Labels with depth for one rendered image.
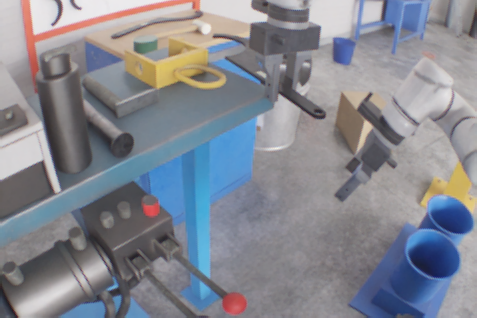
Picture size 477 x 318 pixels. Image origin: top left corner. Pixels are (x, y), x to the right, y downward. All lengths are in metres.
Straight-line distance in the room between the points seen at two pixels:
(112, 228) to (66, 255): 0.09
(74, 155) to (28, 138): 0.11
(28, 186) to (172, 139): 0.29
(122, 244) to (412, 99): 0.58
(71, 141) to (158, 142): 0.17
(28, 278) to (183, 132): 0.39
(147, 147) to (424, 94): 0.53
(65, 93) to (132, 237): 0.23
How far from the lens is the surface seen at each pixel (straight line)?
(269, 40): 0.60
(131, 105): 0.73
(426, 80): 0.70
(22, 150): 0.51
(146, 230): 0.55
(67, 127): 0.55
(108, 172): 0.59
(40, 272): 0.55
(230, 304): 0.49
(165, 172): 1.65
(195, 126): 0.68
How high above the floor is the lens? 1.42
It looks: 33 degrees down
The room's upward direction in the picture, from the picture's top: 4 degrees clockwise
